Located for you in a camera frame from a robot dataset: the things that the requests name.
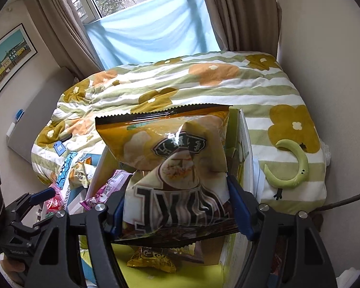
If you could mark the green crescent neck pillow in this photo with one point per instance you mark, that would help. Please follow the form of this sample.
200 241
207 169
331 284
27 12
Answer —
301 163

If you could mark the pile of snack packets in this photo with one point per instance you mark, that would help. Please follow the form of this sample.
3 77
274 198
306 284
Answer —
79 175

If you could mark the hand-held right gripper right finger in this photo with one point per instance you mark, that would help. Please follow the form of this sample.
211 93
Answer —
241 213

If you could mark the person's left hand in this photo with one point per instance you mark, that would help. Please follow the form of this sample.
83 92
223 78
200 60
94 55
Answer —
13 270

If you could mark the framed houses picture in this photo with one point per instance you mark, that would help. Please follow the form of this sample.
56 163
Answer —
6 60

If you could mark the floral striped duvet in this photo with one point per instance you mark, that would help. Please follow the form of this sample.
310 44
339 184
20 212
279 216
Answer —
216 93

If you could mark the small yellow candy bag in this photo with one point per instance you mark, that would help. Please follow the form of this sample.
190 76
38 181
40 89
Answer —
150 261

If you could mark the brown curtain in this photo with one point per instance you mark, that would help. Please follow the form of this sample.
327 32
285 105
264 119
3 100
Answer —
66 27
240 15

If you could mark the green cardboard box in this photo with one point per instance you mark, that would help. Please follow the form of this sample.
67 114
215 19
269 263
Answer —
198 277

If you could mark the purple snack bag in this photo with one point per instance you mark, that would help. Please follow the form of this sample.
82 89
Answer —
108 190

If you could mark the small black device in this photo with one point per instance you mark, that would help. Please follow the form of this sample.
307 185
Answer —
67 138

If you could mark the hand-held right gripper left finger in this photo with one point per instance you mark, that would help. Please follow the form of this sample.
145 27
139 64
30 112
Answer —
117 216

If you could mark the small white box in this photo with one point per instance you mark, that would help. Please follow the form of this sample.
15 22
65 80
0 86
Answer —
11 130

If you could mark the white lace cloth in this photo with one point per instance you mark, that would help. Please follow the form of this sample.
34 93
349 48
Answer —
324 151

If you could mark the light blue window cloth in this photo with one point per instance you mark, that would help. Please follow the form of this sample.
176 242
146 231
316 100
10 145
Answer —
150 33

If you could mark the grey headboard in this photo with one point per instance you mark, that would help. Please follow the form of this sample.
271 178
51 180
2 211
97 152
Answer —
42 111

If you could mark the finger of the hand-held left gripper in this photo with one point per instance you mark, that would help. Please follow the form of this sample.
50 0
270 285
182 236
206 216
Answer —
40 222
39 195

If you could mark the brown yellow chip bag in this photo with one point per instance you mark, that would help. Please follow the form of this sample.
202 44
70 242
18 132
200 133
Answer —
174 156

